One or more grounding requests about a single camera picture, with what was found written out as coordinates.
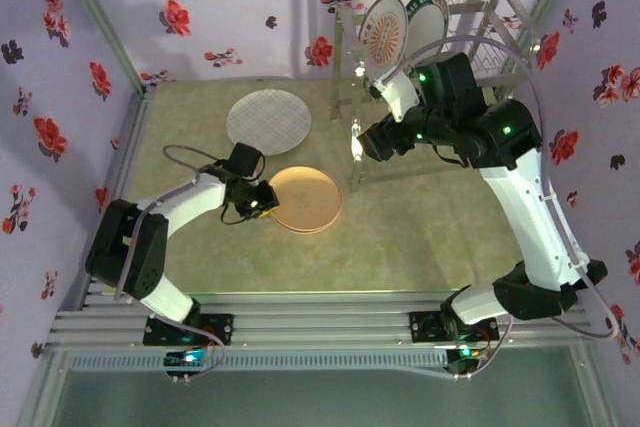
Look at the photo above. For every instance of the pink plate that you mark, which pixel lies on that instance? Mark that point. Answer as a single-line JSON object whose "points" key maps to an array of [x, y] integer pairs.
{"points": [[330, 222]]}

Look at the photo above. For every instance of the white grid pattern plate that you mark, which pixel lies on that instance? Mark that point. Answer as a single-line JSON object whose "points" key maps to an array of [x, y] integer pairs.
{"points": [[270, 117]]}

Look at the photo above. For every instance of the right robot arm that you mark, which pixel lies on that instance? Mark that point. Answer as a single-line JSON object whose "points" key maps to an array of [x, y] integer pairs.
{"points": [[530, 227]]}

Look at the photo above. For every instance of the metal dish rack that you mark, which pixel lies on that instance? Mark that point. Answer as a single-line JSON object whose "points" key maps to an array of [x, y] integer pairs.
{"points": [[355, 172]]}

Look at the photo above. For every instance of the white plate orange sunburst pattern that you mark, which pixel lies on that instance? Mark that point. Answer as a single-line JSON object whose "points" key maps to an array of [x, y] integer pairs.
{"points": [[385, 37]]}

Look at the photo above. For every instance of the white plate green lettered rim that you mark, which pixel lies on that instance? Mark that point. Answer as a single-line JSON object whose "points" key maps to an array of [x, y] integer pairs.
{"points": [[427, 27]]}

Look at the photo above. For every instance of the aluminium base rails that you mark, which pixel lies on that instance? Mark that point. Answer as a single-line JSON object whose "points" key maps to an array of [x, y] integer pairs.
{"points": [[320, 319]]}

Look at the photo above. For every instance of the controller board with green light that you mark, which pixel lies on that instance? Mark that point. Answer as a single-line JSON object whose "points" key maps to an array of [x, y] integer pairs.
{"points": [[187, 358], [465, 352]]}

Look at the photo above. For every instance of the aluminium side rail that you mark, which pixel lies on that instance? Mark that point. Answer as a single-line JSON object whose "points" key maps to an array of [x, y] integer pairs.
{"points": [[131, 137]]}

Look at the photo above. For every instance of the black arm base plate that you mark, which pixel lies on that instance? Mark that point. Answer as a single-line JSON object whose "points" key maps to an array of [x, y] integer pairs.
{"points": [[220, 329], [422, 327]]}

